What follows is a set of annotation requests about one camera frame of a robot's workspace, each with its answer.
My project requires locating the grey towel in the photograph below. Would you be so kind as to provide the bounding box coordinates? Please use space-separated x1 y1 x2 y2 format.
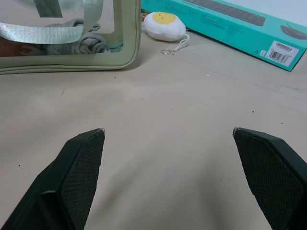
44 18 124 55

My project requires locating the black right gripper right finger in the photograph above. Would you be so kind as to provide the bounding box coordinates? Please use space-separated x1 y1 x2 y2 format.
233 127 307 230

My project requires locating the fried egg plush keychain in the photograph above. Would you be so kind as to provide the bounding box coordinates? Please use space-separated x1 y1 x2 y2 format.
143 11 190 55

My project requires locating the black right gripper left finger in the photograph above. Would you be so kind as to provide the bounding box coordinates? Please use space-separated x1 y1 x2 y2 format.
0 128 106 230

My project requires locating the clear pale green bag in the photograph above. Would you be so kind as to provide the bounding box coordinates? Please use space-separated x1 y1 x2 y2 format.
0 0 142 76

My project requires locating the teal keyboard box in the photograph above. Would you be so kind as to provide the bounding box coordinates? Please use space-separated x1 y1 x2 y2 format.
140 0 307 72

